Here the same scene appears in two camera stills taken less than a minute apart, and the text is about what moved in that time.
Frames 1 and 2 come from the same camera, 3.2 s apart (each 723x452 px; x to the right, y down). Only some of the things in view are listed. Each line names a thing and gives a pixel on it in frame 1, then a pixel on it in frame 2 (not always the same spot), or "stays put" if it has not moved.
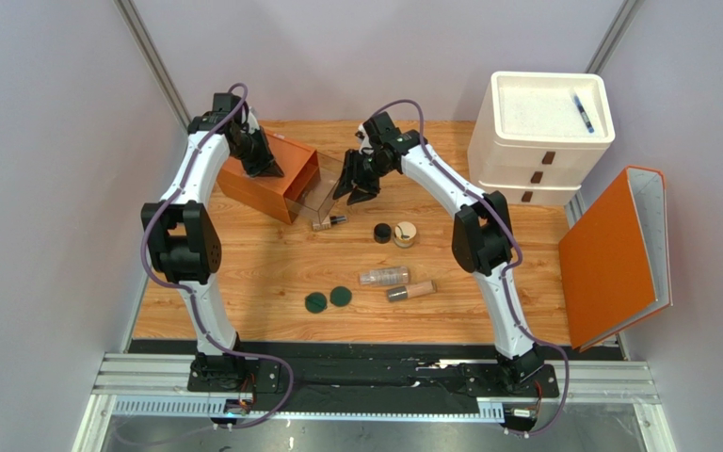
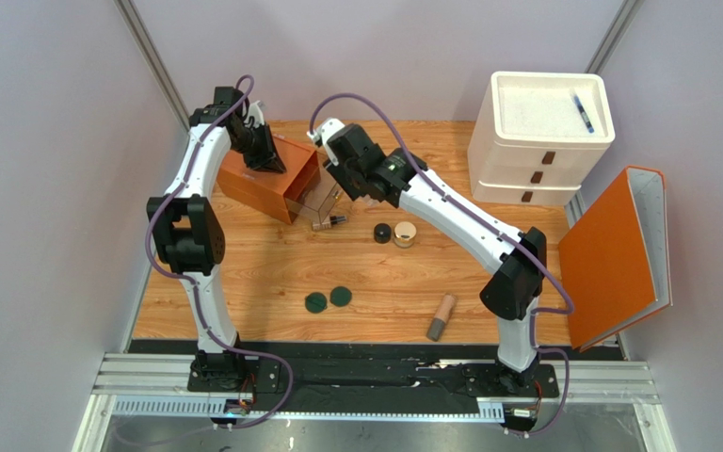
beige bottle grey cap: [410, 291] → [442, 316]
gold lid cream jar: [405, 234] stays put
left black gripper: [271, 169] stays put
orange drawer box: [273, 194] stays put
